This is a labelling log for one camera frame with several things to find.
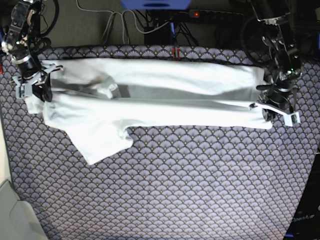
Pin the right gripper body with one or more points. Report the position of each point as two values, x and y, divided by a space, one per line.
27 87

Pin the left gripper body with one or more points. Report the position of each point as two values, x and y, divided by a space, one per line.
281 101

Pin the white T-shirt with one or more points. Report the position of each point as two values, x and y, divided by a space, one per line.
96 100

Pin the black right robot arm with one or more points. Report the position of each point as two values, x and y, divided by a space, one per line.
23 42

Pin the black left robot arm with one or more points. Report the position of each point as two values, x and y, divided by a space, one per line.
285 64

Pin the black case with logo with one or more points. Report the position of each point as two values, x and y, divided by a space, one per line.
305 224

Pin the red table clamp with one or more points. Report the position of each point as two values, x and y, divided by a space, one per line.
176 53

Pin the patterned purple table cloth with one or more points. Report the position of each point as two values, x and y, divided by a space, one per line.
174 183

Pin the blue box overhead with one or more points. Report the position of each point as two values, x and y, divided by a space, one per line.
156 4

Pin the black power strip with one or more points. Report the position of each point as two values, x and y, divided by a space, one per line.
213 14

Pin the black power adapter box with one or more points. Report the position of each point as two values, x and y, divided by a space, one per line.
161 37

